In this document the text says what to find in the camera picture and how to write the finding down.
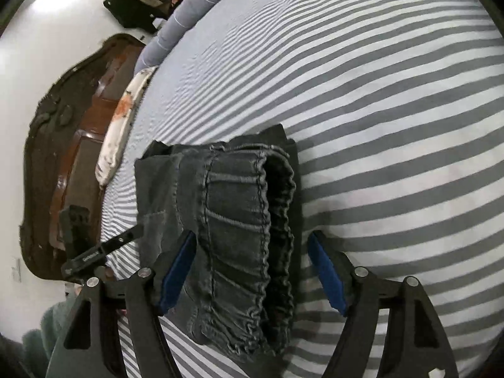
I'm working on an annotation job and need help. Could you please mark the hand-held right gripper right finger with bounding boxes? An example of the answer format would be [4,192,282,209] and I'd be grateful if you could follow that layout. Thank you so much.
[307,232,460,378]

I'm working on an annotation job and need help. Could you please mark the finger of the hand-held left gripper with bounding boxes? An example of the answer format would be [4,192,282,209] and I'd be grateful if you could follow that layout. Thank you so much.
[99,224,145,253]

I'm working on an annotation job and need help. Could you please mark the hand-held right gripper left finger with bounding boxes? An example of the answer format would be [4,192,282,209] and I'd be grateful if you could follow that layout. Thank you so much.
[45,230,198,378]

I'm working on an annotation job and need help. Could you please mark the dark grey pants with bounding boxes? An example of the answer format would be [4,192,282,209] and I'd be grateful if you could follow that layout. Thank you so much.
[134,123,304,365]

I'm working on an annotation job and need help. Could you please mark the person's left forearm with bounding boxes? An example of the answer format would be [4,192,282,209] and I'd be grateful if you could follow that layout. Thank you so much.
[21,293,81,378]

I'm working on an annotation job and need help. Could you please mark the dark wooden headboard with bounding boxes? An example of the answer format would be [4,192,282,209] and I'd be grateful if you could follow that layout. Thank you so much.
[18,33,146,284]

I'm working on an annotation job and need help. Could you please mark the white floral pillow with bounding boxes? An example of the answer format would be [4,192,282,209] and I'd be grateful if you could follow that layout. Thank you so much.
[94,66,158,187]

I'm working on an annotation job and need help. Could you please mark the grey white striped bed sheet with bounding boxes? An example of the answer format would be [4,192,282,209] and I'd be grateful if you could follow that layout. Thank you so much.
[94,0,504,378]

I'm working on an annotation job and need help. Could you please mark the black bag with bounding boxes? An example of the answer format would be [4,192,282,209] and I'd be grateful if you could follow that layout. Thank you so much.
[103,0,178,34]

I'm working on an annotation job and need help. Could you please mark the grey-blue folded blanket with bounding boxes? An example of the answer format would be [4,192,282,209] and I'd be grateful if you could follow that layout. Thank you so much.
[136,0,262,67]

